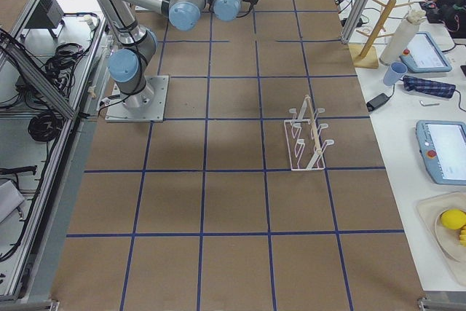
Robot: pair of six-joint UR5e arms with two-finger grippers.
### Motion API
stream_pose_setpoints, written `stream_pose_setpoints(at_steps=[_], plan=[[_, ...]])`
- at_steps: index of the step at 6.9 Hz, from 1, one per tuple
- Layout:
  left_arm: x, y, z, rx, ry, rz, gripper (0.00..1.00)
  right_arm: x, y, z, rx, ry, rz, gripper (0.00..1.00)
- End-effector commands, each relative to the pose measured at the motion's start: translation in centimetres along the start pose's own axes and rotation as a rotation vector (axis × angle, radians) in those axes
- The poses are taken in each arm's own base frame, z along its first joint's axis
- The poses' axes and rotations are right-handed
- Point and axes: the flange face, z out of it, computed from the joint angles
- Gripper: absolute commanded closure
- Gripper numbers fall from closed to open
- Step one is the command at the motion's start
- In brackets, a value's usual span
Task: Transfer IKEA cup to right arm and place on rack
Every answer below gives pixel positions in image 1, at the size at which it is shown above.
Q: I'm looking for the light blue cup on desk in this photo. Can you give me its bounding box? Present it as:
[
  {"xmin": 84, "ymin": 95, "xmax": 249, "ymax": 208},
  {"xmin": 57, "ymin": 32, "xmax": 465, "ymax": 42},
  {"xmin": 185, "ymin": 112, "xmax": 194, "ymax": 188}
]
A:
[{"xmin": 383, "ymin": 62, "xmax": 408, "ymax": 86}]

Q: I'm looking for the black adapter on right desk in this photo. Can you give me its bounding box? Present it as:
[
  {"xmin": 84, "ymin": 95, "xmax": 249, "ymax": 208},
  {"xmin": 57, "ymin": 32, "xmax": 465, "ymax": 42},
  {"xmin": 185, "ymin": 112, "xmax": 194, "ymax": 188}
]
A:
[{"xmin": 366, "ymin": 93, "xmax": 391, "ymax": 112}]

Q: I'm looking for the wooden stand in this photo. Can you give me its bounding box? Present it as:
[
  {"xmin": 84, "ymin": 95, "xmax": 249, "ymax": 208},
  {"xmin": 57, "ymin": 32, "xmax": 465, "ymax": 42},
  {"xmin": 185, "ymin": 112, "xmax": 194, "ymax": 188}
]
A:
[{"xmin": 349, "ymin": 0, "xmax": 413, "ymax": 69}]

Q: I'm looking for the beige water bottle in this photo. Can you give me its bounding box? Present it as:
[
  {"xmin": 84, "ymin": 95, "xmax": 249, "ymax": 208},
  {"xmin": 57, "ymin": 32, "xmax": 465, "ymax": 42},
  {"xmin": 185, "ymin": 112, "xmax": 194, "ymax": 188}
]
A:
[{"xmin": 379, "ymin": 9, "xmax": 426, "ymax": 66}]

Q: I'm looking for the blue teach pendant tablet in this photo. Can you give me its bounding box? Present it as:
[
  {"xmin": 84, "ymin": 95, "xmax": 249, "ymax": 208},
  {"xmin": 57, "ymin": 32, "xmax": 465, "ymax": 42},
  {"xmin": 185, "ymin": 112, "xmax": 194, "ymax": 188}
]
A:
[{"xmin": 400, "ymin": 31, "xmax": 452, "ymax": 74}]

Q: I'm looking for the beige tray on desk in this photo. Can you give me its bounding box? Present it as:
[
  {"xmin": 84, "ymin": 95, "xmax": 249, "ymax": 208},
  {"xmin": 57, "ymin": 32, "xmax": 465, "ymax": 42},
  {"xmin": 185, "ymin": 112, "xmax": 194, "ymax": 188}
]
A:
[{"xmin": 416, "ymin": 192, "xmax": 465, "ymax": 286}]

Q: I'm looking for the yellow lemon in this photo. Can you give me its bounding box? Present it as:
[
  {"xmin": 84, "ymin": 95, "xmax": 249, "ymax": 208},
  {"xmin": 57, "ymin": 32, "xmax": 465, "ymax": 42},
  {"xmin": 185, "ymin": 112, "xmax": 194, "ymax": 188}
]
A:
[{"xmin": 440, "ymin": 208, "xmax": 466, "ymax": 230}]

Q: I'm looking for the beige bowl with fruit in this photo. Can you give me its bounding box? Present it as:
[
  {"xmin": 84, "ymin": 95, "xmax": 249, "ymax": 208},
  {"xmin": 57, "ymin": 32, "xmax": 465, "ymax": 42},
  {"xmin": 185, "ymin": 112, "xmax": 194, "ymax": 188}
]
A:
[{"xmin": 435, "ymin": 210, "xmax": 465, "ymax": 262}]

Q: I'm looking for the white wire dish rack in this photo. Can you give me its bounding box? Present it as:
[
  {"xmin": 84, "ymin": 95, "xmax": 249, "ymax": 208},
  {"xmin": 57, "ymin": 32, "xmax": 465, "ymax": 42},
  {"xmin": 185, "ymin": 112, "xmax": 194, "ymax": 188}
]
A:
[{"xmin": 283, "ymin": 95, "xmax": 334, "ymax": 172}]

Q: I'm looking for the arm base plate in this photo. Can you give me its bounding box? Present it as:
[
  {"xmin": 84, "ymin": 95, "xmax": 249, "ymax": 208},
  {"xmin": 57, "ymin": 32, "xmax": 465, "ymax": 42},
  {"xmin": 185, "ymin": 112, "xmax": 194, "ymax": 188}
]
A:
[{"xmin": 105, "ymin": 75, "xmax": 170, "ymax": 122}]

